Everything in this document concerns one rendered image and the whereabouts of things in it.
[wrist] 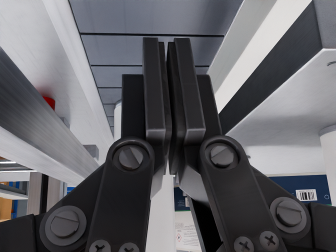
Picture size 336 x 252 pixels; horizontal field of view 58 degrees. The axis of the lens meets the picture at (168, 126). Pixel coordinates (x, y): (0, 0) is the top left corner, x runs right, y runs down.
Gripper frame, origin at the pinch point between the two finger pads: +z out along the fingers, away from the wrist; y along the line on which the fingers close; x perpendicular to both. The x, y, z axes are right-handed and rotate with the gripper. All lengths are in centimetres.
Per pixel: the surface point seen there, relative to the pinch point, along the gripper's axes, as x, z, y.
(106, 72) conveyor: -7.6, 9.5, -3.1
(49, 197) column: -34.6, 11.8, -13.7
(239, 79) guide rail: -2.6, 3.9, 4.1
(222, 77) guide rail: -2.8, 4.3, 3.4
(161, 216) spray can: -15.6, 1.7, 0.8
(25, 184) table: -328, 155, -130
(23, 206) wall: -718, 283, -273
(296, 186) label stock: -43, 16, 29
